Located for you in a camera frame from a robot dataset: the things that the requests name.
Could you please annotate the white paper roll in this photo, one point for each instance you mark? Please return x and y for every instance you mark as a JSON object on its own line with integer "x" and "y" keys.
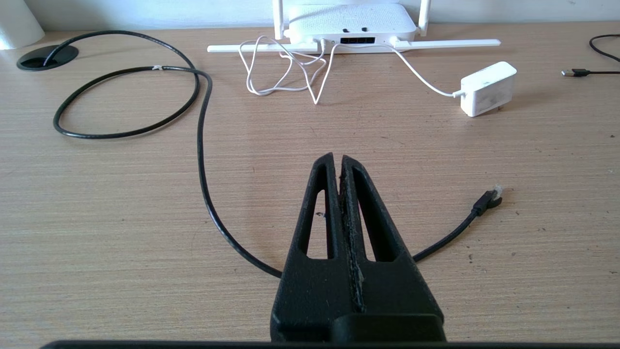
{"x": 17, "y": 22}

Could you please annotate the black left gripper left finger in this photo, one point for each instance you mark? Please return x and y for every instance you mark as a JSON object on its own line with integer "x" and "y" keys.
{"x": 300, "y": 300}

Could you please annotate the white router with antennas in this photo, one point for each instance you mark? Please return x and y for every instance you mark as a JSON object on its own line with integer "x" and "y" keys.
{"x": 348, "y": 22}

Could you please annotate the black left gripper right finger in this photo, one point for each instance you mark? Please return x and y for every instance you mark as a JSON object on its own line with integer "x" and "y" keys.
{"x": 397, "y": 291}

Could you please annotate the black round desk grommet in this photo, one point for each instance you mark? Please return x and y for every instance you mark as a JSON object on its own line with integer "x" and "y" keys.
{"x": 29, "y": 63}

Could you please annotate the white power adapter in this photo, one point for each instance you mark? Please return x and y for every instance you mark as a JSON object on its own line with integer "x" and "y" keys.
{"x": 487, "y": 89}

